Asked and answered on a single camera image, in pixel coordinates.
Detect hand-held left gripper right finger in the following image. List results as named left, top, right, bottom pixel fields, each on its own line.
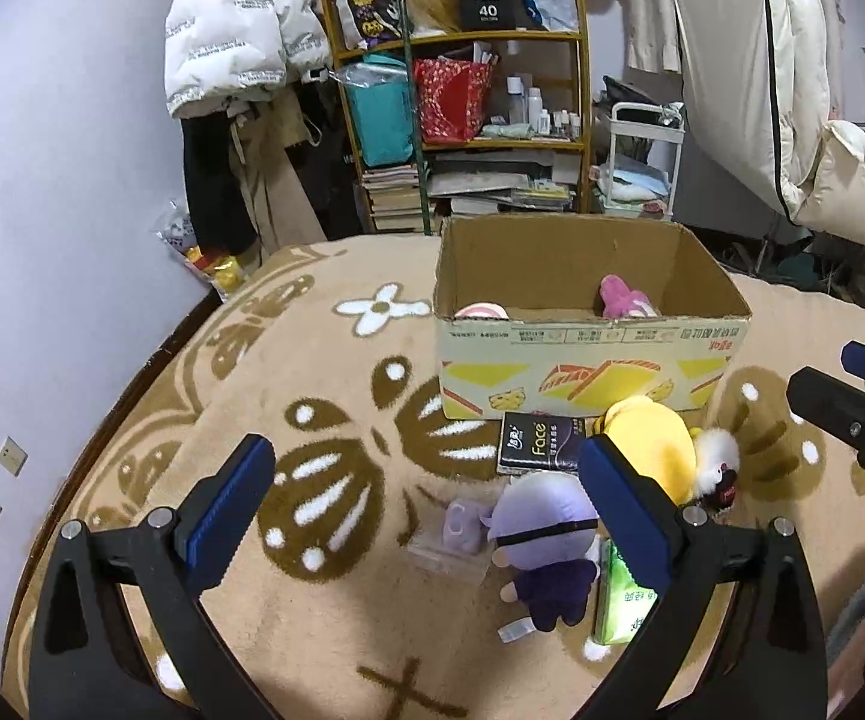
left=574, top=435, right=831, bottom=720

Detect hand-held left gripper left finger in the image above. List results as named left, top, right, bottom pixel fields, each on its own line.
left=27, top=433, right=277, bottom=720

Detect purple plush doll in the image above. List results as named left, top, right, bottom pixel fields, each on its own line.
left=481, top=474, right=603, bottom=632

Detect cardboard box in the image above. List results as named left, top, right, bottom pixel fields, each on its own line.
left=433, top=215, right=753, bottom=422

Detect yellow plush toy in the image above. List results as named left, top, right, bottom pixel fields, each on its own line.
left=593, top=396, right=704, bottom=507

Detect green tissue pack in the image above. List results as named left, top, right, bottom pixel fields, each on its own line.
left=591, top=538, right=659, bottom=646

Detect small white furry plush charm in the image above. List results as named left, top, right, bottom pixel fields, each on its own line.
left=691, top=427, right=743, bottom=515

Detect black tissue pack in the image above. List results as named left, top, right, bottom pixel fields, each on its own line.
left=496, top=411, right=591, bottom=478

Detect beige patterned blanket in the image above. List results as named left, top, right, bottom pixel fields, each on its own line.
left=1, top=232, right=865, bottom=720

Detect clear bag with purple item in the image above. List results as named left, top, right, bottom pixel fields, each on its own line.
left=407, top=496, right=495, bottom=584

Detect white folded duvet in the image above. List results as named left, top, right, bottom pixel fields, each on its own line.
left=792, top=118, right=865, bottom=252

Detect pink plush toy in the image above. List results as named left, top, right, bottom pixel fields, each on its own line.
left=599, top=274, right=659, bottom=320

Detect bag of snacks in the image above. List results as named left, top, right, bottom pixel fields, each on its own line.
left=153, top=202, right=247, bottom=297

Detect white trolley cart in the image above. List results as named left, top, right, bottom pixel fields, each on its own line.
left=593, top=100, right=684, bottom=221

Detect cream puffer coat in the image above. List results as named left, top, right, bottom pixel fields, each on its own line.
left=665, top=0, right=864, bottom=222

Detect black hanging garment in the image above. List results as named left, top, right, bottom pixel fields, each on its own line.
left=181, top=112, right=261, bottom=256

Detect beige hanging trousers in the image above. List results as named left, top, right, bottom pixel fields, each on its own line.
left=226, top=94, right=328, bottom=256

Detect stack of books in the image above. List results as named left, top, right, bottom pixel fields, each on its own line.
left=361, top=163, right=433, bottom=235

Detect group of small white bottles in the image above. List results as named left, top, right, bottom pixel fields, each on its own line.
left=505, top=75, right=583, bottom=141

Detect teal bag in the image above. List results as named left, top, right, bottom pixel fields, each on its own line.
left=338, top=54, right=416, bottom=168

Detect red patterned bag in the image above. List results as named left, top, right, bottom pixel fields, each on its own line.
left=412, top=56, right=495, bottom=143

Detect white printed puffer jacket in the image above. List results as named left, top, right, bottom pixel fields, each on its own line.
left=163, top=0, right=332, bottom=121

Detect yellow wooden shelf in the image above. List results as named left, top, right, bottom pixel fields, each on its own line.
left=325, top=0, right=596, bottom=237

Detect black paper bag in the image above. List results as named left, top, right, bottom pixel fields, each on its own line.
left=457, top=0, right=527, bottom=34

